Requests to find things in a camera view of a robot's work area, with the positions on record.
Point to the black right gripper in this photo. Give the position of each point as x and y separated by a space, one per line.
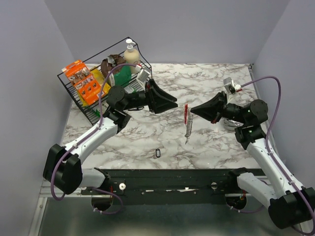
213 109

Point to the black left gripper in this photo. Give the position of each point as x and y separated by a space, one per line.
159 106

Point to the red handled metal key holder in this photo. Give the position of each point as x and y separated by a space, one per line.
188 120

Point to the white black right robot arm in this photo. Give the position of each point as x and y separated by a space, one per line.
288 201

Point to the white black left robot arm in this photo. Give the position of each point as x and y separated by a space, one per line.
63 167

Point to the silver foil packet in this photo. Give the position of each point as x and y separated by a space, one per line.
231 125

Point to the cream pump lotion bottle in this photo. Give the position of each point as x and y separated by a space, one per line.
131 55

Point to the green white snack bag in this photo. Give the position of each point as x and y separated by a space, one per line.
97 110

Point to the yellow snack bag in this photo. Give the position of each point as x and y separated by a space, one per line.
90 87

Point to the orange product box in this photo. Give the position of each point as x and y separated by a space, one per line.
76 72

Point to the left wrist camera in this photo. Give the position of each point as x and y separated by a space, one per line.
142 75

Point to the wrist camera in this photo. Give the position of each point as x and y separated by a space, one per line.
230 86
142 75

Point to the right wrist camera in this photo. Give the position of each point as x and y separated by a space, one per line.
230 86

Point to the black wire rack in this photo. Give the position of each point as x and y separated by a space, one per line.
104 61

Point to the black metal base rail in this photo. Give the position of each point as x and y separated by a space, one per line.
171 187

